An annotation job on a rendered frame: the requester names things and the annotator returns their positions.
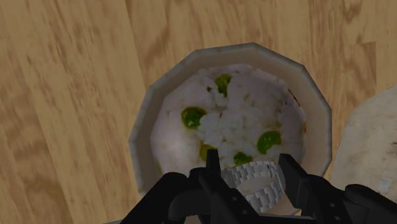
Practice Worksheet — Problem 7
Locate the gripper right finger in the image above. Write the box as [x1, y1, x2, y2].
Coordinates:
[278, 153, 397, 224]

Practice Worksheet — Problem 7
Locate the white round flatbread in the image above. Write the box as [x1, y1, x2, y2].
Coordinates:
[330, 85, 397, 204]

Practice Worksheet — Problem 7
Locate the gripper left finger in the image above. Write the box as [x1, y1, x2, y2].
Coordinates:
[120, 148, 267, 224]

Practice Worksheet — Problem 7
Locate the silver metal link wristwatch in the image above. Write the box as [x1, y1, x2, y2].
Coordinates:
[220, 160, 287, 215]

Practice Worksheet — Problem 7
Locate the white bowl of rice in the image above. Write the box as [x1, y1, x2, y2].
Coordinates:
[128, 42, 333, 199]

